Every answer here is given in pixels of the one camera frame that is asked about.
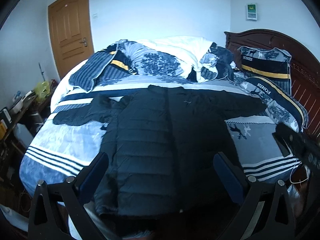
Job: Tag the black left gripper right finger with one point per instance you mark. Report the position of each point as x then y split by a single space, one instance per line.
265 211

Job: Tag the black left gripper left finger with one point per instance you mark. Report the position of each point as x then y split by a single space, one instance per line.
45 219

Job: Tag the black puffer jacket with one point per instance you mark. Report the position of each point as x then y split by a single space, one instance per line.
160 143

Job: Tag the lying blue homes pillow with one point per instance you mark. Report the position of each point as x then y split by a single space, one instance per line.
281 107

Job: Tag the blue striped bed sheet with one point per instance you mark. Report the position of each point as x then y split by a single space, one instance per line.
59 151

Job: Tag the dark wooden headboard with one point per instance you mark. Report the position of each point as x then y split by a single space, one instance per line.
304 67

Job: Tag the upright blue homes pillow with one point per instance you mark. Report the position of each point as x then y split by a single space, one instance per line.
273 64

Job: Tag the cluttered side table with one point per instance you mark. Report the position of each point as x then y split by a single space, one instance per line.
28 120

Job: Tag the white bowl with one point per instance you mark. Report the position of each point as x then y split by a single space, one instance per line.
16 106

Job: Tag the yellow green plastic bag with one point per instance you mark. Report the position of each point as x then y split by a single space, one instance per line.
42 90

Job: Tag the crumpled blue white duvet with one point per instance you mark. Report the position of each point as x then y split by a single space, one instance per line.
194 58

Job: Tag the blue striped pillow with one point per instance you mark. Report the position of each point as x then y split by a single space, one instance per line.
109 65

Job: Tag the brown wooden door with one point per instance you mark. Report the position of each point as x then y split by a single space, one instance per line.
69 23

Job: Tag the metal door handle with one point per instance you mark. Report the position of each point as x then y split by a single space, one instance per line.
84 42

